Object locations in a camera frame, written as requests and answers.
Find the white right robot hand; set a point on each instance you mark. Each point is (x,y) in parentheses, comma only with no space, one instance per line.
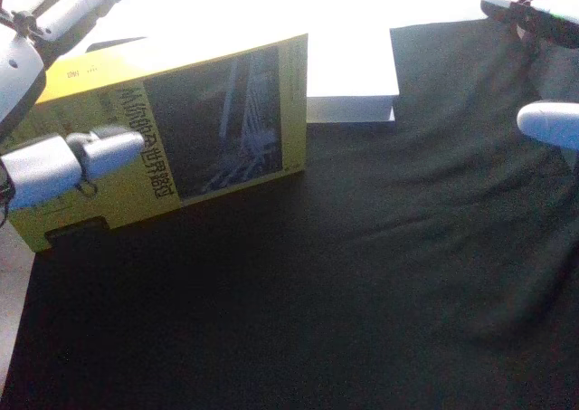
(552,125)

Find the black table cloth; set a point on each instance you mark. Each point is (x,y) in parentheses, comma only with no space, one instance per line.
(316,292)

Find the white book with grey print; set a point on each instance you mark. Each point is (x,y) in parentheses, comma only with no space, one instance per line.
(348,109)

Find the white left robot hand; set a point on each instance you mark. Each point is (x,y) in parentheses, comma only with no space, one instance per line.
(40,170)

